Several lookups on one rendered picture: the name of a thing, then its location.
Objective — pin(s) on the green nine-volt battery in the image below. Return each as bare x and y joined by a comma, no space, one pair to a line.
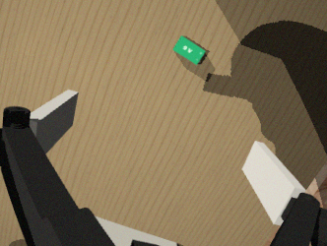
189,50

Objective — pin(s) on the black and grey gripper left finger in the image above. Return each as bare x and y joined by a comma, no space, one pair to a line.
46,212

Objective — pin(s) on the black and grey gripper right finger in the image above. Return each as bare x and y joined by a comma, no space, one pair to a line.
298,213

